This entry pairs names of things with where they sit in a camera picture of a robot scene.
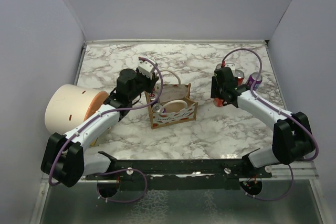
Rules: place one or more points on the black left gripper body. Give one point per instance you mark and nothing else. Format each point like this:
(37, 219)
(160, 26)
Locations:
(144, 83)

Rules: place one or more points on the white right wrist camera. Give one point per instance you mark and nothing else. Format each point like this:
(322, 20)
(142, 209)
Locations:
(228, 64)

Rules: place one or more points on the black mounting rail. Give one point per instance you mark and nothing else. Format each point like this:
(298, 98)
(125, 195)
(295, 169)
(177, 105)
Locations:
(137, 181)

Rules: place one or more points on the aluminium frame rail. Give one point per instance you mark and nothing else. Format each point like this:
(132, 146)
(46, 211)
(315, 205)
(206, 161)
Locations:
(291, 167)

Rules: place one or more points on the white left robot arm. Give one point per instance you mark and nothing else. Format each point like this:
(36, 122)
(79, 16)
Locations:
(64, 159)

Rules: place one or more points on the red tab soda can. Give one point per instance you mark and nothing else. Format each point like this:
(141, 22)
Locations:
(152, 96)

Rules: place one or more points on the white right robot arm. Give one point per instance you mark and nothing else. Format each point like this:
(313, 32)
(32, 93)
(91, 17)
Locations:
(292, 137)

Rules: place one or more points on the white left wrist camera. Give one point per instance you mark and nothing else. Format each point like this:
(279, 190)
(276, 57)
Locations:
(147, 69)

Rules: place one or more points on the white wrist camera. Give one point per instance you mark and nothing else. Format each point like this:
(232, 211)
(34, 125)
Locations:
(228, 64)
(147, 69)

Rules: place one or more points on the purple Fanta can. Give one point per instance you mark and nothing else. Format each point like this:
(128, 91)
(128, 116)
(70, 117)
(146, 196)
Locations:
(157, 107)
(254, 77)

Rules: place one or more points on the black soda can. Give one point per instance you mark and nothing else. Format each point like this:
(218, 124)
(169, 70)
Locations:
(218, 66)

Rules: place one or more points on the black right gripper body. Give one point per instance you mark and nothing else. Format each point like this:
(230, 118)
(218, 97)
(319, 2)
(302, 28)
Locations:
(217, 90)

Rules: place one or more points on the red Coke can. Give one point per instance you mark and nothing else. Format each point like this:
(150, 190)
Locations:
(219, 102)
(239, 75)

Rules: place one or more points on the beige cylindrical container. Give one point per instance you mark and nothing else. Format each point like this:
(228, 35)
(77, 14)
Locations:
(70, 106)

